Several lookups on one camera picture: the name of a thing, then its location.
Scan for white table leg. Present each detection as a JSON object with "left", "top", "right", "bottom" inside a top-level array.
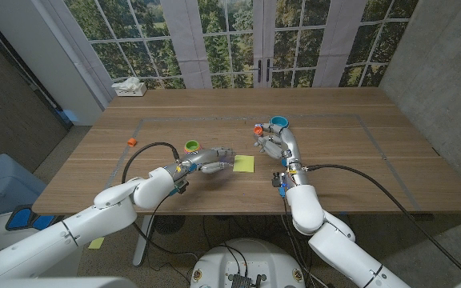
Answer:
[{"left": 133, "top": 215, "right": 155, "bottom": 268}]

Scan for blue and black pad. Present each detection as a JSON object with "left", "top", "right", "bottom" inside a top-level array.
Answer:
[{"left": 5, "top": 203, "right": 66, "bottom": 233}]

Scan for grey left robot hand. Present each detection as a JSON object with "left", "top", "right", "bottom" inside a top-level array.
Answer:
[{"left": 182, "top": 146, "right": 235, "bottom": 175}]

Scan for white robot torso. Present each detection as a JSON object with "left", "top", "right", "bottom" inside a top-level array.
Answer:
[{"left": 0, "top": 276, "right": 138, "bottom": 288}]

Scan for blue-grey storage bin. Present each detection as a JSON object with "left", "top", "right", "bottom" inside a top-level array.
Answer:
[{"left": 0, "top": 154, "right": 47, "bottom": 220}]

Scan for white tissue box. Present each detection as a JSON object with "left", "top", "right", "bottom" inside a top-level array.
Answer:
[{"left": 111, "top": 77, "right": 148, "bottom": 98}]

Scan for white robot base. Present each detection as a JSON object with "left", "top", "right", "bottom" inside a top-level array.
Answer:
[{"left": 190, "top": 238, "right": 306, "bottom": 288}]

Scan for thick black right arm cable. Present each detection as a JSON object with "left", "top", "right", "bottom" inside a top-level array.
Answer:
[{"left": 306, "top": 163, "right": 461, "bottom": 279}]

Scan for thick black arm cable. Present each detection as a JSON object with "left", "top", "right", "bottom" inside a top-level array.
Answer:
[
  {"left": 121, "top": 142, "right": 199, "bottom": 261},
  {"left": 306, "top": 163, "right": 461, "bottom": 279}
]

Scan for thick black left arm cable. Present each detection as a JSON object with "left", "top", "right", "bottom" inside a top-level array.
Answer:
[{"left": 121, "top": 142, "right": 199, "bottom": 261}]

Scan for printed window backdrop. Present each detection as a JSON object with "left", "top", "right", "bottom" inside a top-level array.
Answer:
[{"left": 40, "top": 0, "right": 419, "bottom": 90}]

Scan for yellow sticky note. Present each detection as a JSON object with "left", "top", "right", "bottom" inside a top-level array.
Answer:
[{"left": 233, "top": 154, "right": 255, "bottom": 174}]

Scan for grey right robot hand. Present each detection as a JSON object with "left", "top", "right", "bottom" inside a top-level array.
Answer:
[{"left": 253, "top": 122, "right": 302, "bottom": 163}]

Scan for black round device under table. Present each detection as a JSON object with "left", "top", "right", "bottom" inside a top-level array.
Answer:
[{"left": 153, "top": 214, "right": 186, "bottom": 235}]

